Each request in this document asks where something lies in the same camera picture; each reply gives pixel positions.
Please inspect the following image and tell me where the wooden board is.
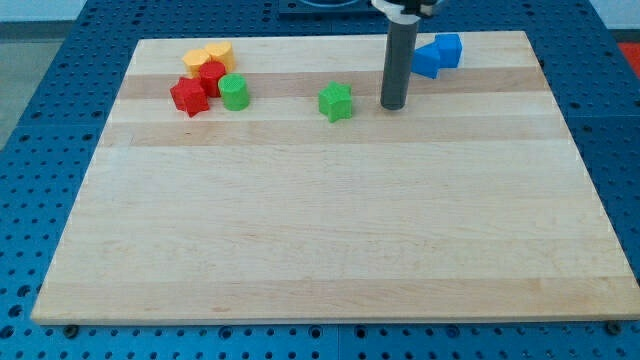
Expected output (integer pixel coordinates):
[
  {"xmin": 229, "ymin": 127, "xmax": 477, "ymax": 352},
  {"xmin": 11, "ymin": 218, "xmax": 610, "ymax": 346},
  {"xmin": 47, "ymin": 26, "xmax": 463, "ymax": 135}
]
[{"xmin": 31, "ymin": 31, "xmax": 639, "ymax": 325}]

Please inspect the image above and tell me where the green star block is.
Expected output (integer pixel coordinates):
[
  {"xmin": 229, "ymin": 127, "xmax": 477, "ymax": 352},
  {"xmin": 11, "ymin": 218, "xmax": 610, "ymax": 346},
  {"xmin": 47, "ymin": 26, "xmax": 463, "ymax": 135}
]
[{"xmin": 318, "ymin": 81, "xmax": 353, "ymax": 123}]

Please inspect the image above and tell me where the green cylinder block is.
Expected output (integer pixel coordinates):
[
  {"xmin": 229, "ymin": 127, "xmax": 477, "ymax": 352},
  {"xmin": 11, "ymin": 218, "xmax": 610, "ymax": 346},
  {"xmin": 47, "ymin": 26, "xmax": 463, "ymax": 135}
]
[{"xmin": 218, "ymin": 73, "xmax": 250, "ymax": 111}]

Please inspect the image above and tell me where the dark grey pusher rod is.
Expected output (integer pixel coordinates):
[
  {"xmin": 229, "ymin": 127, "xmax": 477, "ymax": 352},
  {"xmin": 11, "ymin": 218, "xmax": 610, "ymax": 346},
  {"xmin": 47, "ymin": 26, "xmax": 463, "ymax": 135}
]
[{"xmin": 380, "ymin": 22, "xmax": 418, "ymax": 110}]

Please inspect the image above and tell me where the red cylinder block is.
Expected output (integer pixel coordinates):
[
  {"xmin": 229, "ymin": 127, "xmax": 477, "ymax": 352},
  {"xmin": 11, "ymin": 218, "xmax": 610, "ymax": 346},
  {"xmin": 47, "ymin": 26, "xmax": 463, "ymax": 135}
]
[{"xmin": 199, "ymin": 61, "xmax": 226, "ymax": 98}]

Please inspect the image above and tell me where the red star block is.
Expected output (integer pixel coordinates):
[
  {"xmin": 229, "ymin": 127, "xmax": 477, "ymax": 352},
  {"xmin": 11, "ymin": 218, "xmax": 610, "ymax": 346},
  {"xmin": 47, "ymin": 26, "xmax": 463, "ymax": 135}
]
[{"xmin": 170, "ymin": 77, "xmax": 210, "ymax": 117}]

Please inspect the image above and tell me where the blue triangle block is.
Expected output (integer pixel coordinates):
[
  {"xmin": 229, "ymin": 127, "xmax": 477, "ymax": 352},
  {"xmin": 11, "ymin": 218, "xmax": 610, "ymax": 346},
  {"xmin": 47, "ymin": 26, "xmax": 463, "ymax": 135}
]
[{"xmin": 411, "ymin": 42, "xmax": 441, "ymax": 79}]

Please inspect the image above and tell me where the yellow heart block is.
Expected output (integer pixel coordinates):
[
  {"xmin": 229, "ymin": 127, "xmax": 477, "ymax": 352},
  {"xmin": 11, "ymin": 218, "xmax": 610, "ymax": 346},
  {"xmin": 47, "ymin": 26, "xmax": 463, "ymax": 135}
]
[{"xmin": 204, "ymin": 41, "xmax": 236, "ymax": 73}]

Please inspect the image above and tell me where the yellow pentagon block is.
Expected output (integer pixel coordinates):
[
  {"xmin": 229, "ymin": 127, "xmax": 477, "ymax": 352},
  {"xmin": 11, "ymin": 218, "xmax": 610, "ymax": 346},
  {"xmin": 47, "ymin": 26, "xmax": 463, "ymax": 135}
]
[{"xmin": 182, "ymin": 49, "xmax": 211, "ymax": 78}]

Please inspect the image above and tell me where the blue cube block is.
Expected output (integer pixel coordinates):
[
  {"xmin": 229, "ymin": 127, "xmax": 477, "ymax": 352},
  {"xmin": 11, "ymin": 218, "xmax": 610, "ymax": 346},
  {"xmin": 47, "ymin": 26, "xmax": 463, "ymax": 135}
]
[{"xmin": 435, "ymin": 33, "xmax": 463, "ymax": 68}]

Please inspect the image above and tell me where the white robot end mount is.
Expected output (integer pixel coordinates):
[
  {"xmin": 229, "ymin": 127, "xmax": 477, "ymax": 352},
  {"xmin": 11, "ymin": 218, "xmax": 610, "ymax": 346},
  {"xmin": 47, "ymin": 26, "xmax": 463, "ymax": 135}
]
[{"xmin": 371, "ymin": 0, "xmax": 445, "ymax": 25}]

